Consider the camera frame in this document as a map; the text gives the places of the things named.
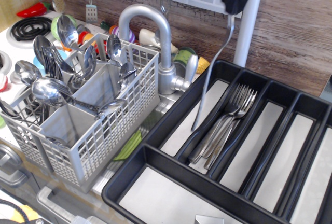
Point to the silver fork in tray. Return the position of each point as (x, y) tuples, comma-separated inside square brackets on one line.
[(220, 143), (237, 99), (240, 114)]

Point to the silver spoon right basket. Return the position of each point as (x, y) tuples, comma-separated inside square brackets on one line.
[(114, 49)]

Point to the silver spoon basket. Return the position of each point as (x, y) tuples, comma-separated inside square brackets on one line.
[(89, 62), (114, 49), (109, 108)]

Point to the black cutlery tray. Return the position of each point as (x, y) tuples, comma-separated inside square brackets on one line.
[(274, 168)]

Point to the silver spoon centre basket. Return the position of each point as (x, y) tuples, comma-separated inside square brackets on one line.
[(89, 62)]

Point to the silver spoon front basket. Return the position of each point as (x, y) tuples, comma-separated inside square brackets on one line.
[(109, 108)]

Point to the grey plastic cutlery basket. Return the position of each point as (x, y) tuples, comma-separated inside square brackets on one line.
[(72, 143)]

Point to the yellow toy corn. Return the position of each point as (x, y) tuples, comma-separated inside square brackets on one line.
[(203, 64)]

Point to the green toy can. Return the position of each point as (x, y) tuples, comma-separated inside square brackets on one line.
[(183, 55)]

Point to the white toy bottle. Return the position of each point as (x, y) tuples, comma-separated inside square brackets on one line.
[(147, 40)]

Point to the silver kitchen faucet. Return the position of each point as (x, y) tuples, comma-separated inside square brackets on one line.
[(168, 80)]

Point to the purple striped toy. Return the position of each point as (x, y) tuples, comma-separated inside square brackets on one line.
[(115, 31)]

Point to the small silver spoon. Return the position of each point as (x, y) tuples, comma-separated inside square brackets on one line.
[(127, 73)]

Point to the hanging metal spatula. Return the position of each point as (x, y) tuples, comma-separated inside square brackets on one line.
[(91, 12)]

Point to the large silver spoon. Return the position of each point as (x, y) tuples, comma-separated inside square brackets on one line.
[(67, 33)]

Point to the hanging metal strainer spoon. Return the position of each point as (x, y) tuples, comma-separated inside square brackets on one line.
[(59, 6)]

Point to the green toy leaf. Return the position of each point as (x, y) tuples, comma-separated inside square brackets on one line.
[(130, 146)]

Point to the blue plastic bowl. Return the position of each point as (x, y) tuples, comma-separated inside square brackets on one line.
[(41, 68)]

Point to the green plastic cup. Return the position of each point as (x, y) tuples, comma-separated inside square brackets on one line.
[(54, 29)]

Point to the red toy chili pepper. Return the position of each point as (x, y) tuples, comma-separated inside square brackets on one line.
[(36, 10)]

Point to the silver spoon back left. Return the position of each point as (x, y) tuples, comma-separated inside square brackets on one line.
[(49, 56)]

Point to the black stove burner coil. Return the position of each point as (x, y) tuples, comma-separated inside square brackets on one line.
[(29, 28)]

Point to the silver spoon far left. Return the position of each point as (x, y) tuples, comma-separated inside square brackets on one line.
[(27, 72)]

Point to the silver spoon low left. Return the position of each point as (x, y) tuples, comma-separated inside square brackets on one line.
[(8, 110)]

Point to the white metal shelf post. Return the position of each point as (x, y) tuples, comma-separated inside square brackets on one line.
[(245, 34)]

